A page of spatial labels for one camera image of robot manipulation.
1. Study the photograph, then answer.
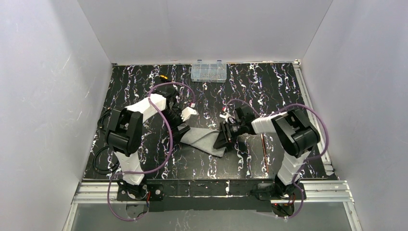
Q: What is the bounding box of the black copper spoon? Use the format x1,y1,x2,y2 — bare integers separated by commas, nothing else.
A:
261,133,269,173

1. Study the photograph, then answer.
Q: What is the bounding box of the grey cloth napkin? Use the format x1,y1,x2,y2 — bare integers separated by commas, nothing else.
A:
180,128,226,158

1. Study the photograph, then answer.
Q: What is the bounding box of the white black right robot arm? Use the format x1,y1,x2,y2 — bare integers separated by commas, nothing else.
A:
213,106,320,186

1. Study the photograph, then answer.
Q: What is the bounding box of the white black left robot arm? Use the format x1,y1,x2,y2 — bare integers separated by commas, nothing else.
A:
105,85,197,185

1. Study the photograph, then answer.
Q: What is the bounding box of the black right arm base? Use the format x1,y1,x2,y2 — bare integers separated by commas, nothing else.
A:
251,177,306,200

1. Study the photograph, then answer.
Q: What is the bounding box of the clear plastic compartment box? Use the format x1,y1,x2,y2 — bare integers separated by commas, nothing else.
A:
191,60,227,83

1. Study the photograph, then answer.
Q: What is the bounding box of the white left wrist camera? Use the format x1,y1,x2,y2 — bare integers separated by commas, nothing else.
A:
181,107,198,122

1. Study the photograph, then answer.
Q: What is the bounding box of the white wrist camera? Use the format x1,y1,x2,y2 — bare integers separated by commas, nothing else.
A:
181,107,198,122
220,107,236,123

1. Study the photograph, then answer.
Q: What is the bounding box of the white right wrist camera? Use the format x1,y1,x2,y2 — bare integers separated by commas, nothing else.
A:
220,107,236,123

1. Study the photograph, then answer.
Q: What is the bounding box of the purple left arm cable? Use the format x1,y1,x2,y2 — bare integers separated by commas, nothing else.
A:
106,81,197,222

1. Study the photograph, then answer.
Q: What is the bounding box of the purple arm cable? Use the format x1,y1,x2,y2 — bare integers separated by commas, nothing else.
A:
106,81,197,222
221,98,330,219

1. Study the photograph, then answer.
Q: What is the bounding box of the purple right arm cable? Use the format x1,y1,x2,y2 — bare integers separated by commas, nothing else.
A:
221,98,330,219

